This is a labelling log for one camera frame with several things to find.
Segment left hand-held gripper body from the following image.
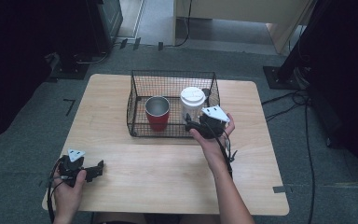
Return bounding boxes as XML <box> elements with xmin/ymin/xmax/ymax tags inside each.
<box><xmin>57</xmin><ymin>147</ymin><xmax>89</xmax><ymax>189</ymax></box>

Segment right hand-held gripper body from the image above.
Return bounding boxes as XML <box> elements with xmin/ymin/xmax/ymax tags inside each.
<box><xmin>198</xmin><ymin>105</ymin><xmax>231</xmax><ymax>140</ymax></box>

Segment white lidded cup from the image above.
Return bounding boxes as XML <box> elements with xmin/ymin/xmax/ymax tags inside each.
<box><xmin>179</xmin><ymin>86</ymin><xmax>207</xmax><ymax>125</ymax></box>

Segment black wire mesh basket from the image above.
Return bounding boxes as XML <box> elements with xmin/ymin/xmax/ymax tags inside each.
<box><xmin>126</xmin><ymin>69</ymin><xmax>221</xmax><ymax>139</ymax></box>

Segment red steel-lined cup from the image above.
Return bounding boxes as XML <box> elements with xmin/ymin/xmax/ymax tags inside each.
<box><xmin>145</xmin><ymin>95</ymin><xmax>171</xmax><ymax>133</ymax></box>

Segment person's right hand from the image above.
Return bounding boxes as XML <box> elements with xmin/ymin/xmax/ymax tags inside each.
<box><xmin>189</xmin><ymin>112</ymin><xmax>236</xmax><ymax>173</ymax></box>

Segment person's left hand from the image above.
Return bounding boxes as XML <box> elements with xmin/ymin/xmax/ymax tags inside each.
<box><xmin>51</xmin><ymin>169</ymin><xmax>89</xmax><ymax>219</ymax></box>

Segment black stand with base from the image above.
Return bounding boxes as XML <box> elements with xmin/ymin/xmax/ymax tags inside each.
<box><xmin>262</xmin><ymin>0</ymin><xmax>327</xmax><ymax>91</ymax></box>

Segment dark curtain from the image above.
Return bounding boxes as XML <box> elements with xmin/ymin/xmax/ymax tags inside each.
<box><xmin>297</xmin><ymin>0</ymin><xmax>358</xmax><ymax>180</ymax></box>
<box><xmin>0</xmin><ymin>0</ymin><xmax>90</xmax><ymax>147</ymax></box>

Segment light wooden cabinet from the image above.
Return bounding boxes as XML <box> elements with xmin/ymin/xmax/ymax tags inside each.
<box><xmin>172</xmin><ymin>0</ymin><xmax>319</xmax><ymax>54</ymax></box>

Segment black cabinet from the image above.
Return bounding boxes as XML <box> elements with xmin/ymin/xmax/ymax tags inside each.
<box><xmin>86</xmin><ymin>0</ymin><xmax>124</xmax><ymax>54</ymax></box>

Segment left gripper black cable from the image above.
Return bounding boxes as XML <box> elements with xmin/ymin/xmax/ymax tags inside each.
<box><xmin>46</xmin><ymin>157</ymin><xmax>67</xmax><ymax>224</ymax></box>

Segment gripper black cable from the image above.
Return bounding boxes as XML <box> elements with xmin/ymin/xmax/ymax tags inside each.
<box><xmin>46</xmin><ymin>157</ymin><xmax>67</xmax><ymax>224</ymax></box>
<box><xmin>211</xmin><ymin>122</ymin><xmax>239</xmax><ymax>180</ymax></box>

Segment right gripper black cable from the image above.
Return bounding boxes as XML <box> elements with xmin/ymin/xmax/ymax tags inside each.
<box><xmin>211</xmin><ymin>122</ymin><xmax>239</xmax><ymax>180</ymax></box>

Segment looped black floor cables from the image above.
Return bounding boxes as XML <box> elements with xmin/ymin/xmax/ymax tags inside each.
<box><xmin>260</xmin><ymin>89</ymin><xmax>310</xmax><ymax>123</ymax></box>

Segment black cable by cabinet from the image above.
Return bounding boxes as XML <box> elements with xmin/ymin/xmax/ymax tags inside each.
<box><xmin>164</xmin><ymin>0</ymin><xmax>194</xmax><ymax>49</ymax></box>

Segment black stand base plate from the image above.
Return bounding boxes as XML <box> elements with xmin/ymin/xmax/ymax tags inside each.
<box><xmin>47</xmin><ymin>51</ymin><xmax>90</xmax><ymax>80</ymax></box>

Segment long black floor cable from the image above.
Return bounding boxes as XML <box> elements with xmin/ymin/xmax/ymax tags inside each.
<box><xmin>303</xmin><ymin>99</ymin><xmax>316</xmax><ymax>224</ymax></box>

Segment black cable by stand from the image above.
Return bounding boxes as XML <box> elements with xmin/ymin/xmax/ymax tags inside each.
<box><xmin>74</xmin><ymin>43</ymin><xmax>120</xmax><ymax>65</ymax></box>

